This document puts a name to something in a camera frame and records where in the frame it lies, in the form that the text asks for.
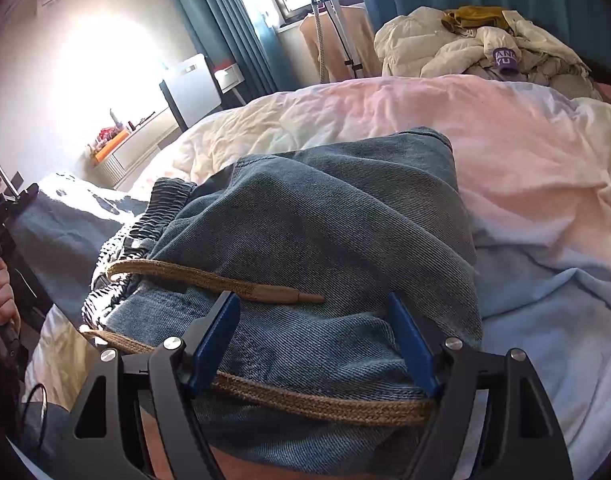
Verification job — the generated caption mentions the brown woven drawstring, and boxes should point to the brown woven drawstring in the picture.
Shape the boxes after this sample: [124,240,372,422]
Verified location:
[78,260,439,428]

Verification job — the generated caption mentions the pastel duvet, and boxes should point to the pastel duvet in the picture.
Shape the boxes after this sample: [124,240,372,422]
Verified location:
[23,74,611,480]

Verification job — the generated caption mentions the beige cloth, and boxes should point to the beige cloth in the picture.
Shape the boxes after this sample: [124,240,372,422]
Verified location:
[300,4,383,83]

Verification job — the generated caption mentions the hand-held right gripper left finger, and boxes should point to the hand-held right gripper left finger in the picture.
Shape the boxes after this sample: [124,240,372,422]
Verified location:
[60,290,242,480]

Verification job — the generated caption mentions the person's left hand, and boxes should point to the person's left hand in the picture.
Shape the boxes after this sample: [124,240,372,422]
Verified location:
[0,255,22,330]

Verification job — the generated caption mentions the mustard yellow cloth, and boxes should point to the mustard yellow cloth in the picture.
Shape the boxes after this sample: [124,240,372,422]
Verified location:
[441,5,511,36]

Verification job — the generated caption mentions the garment steamer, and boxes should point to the garment steamer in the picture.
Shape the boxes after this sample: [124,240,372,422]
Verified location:
[290,0,366,83]

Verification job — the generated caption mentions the cream clothes pile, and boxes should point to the cream clothes pile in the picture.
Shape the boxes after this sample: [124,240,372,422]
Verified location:
[374,6,603,101]

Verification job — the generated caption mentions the orange box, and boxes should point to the orange box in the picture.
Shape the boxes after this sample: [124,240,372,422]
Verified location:
[93,130,131,163]

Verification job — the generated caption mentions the white dressing table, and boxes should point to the white dressing table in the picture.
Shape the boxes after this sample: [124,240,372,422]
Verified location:
[88,105,186,191]

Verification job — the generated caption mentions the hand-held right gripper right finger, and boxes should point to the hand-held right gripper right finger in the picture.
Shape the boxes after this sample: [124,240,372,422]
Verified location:
[385,291,573,480]

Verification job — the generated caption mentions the black cable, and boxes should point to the black cable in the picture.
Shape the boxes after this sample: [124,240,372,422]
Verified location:
[16,382,49,453]

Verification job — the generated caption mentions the blue denim pants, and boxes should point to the blue denim pants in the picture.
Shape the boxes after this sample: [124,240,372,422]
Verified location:
[8,127,483,478]

